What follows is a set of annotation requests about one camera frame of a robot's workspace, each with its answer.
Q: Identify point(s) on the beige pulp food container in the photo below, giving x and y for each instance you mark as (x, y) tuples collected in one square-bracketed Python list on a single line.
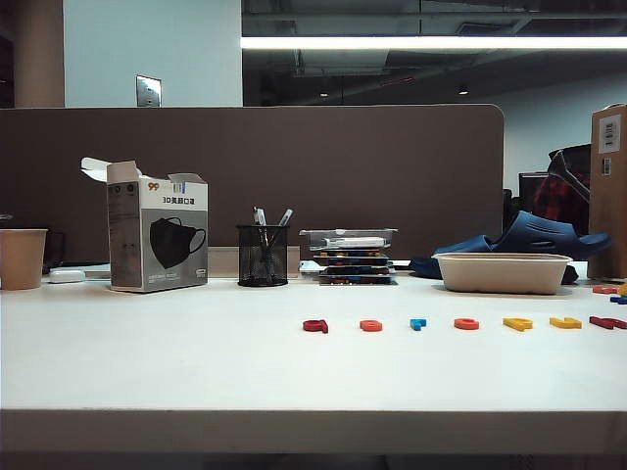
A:
[(504, 274)]

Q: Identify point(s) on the grey face mask box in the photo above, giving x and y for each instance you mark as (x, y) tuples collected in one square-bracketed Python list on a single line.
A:
[(161, 235)]

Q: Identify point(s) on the black monitor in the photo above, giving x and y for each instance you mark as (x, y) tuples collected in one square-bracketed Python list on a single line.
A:
[(529, 191)]

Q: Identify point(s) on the orange spare letter magnet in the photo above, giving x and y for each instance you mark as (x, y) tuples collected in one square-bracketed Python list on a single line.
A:
[(603, 289)]

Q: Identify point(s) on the yellow letter u magnet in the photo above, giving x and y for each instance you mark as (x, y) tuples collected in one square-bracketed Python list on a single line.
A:
[(561, 322)]

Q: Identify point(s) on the white flat pad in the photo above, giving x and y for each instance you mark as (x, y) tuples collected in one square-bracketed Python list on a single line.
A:
[(98, 270)]

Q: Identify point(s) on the yellow letter p magnet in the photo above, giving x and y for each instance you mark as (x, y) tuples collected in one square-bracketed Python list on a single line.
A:
[(514, 323)]

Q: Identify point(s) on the brown desk divider panel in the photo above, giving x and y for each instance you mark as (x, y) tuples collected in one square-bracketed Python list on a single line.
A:
[(343, 171)]

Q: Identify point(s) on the orange letter o magnet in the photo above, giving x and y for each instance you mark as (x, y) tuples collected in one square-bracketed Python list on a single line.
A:
[(367, 325)]

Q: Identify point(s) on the orange letter c magnet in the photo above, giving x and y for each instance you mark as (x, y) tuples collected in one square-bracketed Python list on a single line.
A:
[(463, 324)]

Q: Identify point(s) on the black office chair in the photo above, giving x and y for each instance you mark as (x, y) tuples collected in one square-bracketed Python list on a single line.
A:
[(570, 161)]

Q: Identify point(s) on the blue letter r magnet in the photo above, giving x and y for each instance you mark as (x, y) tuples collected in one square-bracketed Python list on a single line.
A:
[(416, 323)]

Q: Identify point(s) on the white ceiling light strip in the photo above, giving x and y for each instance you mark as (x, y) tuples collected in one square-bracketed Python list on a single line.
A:
[(416, 42)]

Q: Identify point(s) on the blue spare letter magnet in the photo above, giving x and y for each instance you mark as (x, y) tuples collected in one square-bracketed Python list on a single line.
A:
[(618, 299)]

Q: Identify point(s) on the clear plastic box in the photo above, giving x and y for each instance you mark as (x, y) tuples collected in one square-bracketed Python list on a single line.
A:
[(352, 241)]

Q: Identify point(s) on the dark red letter magnet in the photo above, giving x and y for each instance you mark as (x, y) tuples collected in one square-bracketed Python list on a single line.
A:
[(605, 321)]

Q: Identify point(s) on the letter magnet blister pack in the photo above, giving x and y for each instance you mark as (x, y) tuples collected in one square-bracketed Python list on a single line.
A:
[(355, 263), (356, 271), (350, 254), (357, 280)]

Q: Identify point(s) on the metal wall switch plate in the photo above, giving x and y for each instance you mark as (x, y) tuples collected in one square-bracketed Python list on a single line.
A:
[(148, 91)]

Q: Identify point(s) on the silver black pen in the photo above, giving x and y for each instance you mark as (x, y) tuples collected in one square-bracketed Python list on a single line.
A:
[(258, 215), (285, 216)]

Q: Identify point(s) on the red plaid shirt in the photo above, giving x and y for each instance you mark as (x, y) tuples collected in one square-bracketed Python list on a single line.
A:
[(556, 201)]

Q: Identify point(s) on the brown paper cup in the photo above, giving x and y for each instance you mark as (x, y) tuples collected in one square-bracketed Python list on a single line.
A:
[(22, 259)]

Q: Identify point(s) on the brown cardboard box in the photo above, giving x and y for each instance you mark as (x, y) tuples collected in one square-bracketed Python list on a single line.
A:
[(607, 220)]

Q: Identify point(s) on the red letter a magnet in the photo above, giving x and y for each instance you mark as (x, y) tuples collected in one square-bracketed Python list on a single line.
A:
[(313, 325)]

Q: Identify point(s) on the black mesh pen holder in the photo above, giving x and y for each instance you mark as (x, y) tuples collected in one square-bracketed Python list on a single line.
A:
[(262, 264)]

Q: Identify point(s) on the white earbuds case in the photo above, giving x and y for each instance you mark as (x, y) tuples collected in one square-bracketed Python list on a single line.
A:
[(66, 276)]

